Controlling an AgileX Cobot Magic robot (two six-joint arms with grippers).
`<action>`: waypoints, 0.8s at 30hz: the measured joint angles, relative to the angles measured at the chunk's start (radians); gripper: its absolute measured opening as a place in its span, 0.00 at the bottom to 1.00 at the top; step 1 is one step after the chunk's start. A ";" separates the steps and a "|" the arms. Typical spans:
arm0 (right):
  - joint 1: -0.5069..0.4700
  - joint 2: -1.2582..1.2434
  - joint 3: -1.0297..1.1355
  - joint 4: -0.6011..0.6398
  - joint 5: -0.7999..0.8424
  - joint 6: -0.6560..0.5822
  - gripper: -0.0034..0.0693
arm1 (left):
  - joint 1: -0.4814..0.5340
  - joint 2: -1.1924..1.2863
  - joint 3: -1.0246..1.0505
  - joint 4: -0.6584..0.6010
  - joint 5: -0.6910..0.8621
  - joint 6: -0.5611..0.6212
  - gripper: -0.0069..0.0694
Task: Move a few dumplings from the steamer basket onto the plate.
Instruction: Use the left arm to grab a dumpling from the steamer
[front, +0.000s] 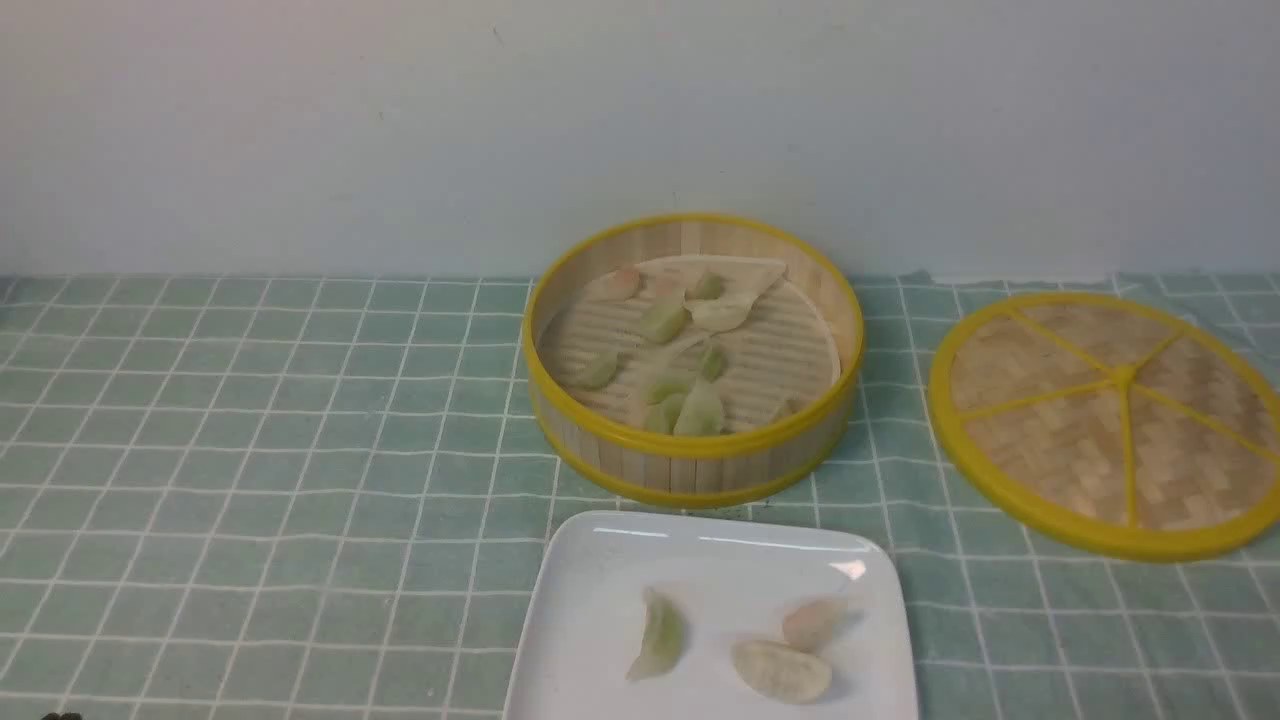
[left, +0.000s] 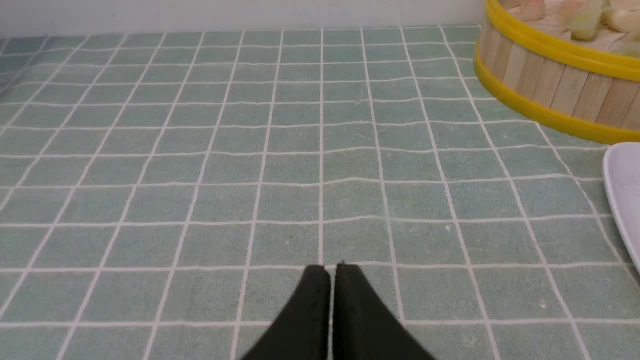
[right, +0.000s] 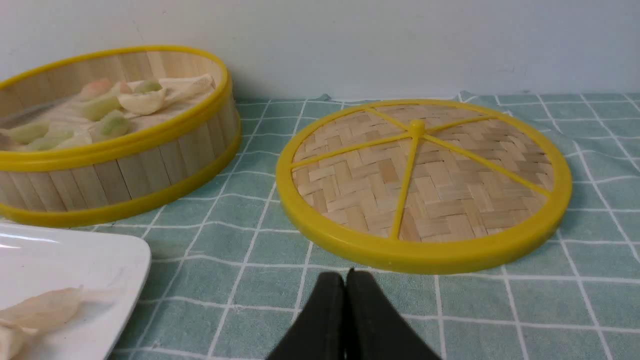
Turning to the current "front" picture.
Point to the green dumpling on plate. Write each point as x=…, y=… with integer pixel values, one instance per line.
x=663, y=640

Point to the woven bamboo steamer lid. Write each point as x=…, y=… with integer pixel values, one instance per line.
x=1109, y=425

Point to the white dumpling on plate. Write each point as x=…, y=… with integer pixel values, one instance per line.
x=781, y=673

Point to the green dumpling steamer front left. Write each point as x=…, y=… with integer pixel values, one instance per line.
x=662, y=417

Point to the green checkered tablecloth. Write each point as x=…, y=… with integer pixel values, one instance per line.
x=274, y=497

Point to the large green dumpling steamer front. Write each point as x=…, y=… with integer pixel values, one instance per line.
x=702, y=413

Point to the green dumpling steamer centre top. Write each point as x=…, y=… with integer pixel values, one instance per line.
x=663, y=320

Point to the small green dumpling steamer back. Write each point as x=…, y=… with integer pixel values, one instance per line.
x=708, y=286

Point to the white dumpling in steamer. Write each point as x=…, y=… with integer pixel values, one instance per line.
x=724, y=314

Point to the green dumpling steamer lower middle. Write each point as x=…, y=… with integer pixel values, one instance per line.
x=664, y=385

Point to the small green dumpling steamer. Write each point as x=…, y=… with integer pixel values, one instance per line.
x=711, y=362
x=708, y=286

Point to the bamboo steamer basket yellow rim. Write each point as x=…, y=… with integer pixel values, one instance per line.
x=788, y=387

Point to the pink dumpling on plate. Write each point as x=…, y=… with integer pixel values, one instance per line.
x=810, y=627

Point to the small green dumpling steamer middle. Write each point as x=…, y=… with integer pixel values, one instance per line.
x=711, y=362

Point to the green dumpling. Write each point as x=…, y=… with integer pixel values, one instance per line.
x=598, y=371
x=663, y=640

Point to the pink dumpling in steamer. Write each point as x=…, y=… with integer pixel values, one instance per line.
x=617, y=286

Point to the white square plate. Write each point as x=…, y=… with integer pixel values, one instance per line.
x=733, y=581

